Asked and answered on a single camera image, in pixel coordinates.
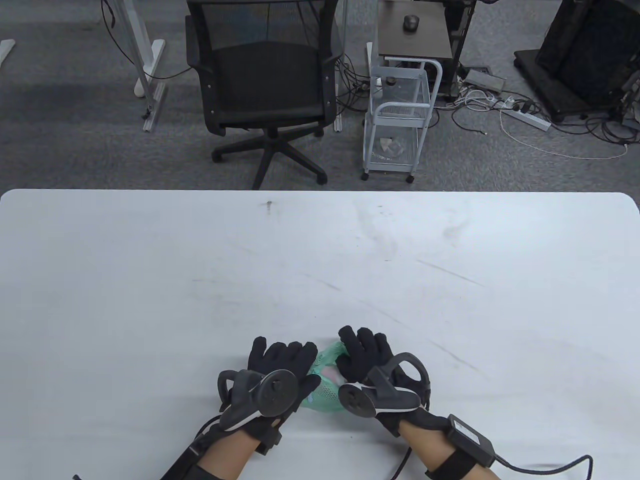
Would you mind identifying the dark brown side table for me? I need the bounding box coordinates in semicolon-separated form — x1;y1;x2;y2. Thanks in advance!
376;0;455;62

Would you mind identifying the person's left forearm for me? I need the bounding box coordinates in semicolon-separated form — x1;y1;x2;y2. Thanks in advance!
160;430;261;480

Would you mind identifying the black sensor cable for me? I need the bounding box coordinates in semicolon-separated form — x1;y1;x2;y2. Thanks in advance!
492;452;594;480

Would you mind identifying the grey power adapter box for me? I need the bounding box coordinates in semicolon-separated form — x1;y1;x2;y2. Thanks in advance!
463;68;506;94

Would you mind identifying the white floor cable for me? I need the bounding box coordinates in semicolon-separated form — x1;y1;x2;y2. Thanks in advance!
500;106;629;161

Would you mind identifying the white desk leg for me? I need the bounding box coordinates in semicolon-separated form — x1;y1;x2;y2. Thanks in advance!
107;0;167;98

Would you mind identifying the dark grey hand controller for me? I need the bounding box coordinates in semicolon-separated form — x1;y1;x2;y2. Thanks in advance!
338;353;432;418
216;369;300;432

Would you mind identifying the person's right forearm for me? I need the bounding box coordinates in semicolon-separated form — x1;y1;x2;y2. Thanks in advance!
400;417;493;480

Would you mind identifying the tangle of black cables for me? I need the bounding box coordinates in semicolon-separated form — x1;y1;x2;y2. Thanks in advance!
336;50;375;113

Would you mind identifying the black mesh office chair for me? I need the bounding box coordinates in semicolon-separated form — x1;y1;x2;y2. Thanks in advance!
185;0;347;191

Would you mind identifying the black wrist sensor box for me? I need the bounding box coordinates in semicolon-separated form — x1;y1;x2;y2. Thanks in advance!
446;414;496;468
160;442;206;480

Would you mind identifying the black wrist strap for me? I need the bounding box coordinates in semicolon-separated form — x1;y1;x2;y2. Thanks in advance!
425;450;479;480

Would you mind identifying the crumpled clear plastic wrap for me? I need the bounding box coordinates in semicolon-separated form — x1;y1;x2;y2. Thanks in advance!
378;137;409;161

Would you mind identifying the green mesh toiletry bag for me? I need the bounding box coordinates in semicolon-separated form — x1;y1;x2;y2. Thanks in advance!
300;340;361;415

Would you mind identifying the white wire trolley cart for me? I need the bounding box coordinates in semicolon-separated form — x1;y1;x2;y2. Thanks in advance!
362;56;444;184

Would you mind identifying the bundle of black floor cables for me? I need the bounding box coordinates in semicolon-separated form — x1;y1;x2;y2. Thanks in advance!
550;100;640;147

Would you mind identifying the person's left hand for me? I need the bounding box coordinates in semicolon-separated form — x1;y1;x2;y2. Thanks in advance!
247;336;322;455

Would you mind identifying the white power strip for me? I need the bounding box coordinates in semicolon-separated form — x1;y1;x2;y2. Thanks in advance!
492;96;553;132

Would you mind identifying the black desk cable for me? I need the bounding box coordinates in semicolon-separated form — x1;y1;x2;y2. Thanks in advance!
100;0;195;81

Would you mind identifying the aluminium rail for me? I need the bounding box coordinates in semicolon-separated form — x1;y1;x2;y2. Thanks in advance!
333;82;346;133
142;81;169;133

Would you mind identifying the person's right hand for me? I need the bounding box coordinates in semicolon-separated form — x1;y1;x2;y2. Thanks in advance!
336;325;451;438

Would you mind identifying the black glove cable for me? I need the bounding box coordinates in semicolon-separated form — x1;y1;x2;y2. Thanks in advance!
389;444;414;480

